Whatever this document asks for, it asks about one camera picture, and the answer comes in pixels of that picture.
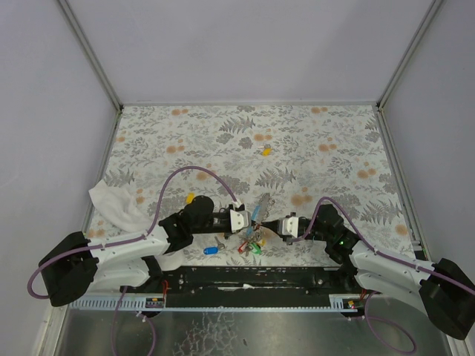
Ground grey keyring holder strap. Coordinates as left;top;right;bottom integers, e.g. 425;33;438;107
237;192;275;257

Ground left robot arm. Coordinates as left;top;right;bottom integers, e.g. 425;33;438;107
39;196;252;307

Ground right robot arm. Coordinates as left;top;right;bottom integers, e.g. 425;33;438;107
261;202;474;340

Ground blue tag key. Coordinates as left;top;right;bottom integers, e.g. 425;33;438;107
203;237;226;255

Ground yellow tag key near left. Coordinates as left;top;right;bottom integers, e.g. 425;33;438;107
186;193;195;204

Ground yellow tag key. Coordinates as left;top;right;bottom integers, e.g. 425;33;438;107
258;145;272;156
186;193;195;204

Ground floral table mat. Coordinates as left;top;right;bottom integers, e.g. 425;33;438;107
103;105;414;257

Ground yellow tag key far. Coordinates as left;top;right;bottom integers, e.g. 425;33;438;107
258;145;272;156

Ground white cloth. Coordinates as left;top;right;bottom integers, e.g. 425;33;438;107
88;178;183;272

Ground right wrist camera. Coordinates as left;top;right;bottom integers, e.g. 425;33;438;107
278;216;299;238

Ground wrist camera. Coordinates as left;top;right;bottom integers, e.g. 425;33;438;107
278;216;299;238
229;202;251;233

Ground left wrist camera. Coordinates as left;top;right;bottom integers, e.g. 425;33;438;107
229;202;251;233

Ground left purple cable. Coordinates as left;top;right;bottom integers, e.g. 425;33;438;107
27;166;242;300

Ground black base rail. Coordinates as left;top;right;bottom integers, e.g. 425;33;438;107
127;266;363;309

